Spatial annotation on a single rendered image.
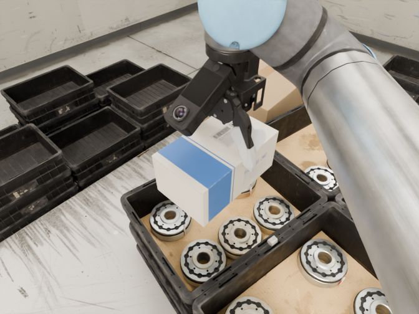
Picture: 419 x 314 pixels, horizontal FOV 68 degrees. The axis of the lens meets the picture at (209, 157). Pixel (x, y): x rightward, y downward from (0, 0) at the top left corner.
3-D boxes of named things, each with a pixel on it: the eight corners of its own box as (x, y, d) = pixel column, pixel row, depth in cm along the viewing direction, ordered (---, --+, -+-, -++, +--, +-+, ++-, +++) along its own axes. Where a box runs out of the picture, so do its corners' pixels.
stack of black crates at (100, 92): (112, 141, 204) (100, 98, 180) (88, 123, 218) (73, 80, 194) (159, 115, 224) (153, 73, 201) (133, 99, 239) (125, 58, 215)
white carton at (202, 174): (203, 227, 52) (202, 194, 46) (157, 189, 58) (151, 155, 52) (272, 165, 63) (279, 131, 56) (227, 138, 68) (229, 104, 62)
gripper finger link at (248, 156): (280, 157, 53) (261, 108, 50) (260, 176, 50) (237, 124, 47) (267, 157, 55) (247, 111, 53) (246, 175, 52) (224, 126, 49)
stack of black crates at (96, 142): (91, 212, 164) (71, 169, 140) (63, 183, 178) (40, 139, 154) (150, 172, 184) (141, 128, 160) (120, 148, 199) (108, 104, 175)
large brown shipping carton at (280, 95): (256, 83, 151) (261, 43, 137) (312, 106, 137) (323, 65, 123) (201, 121, 130) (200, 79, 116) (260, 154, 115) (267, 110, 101)
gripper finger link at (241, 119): (261, 144, 48) (239, 92, 45) (255, 149, 47) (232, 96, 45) (240, 146, 52) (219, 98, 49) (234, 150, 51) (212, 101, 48)
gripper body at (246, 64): (263, 109, 52) (274, 40, 44) (230, 133, 48) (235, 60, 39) (229, 92, 56) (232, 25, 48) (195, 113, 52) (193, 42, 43)
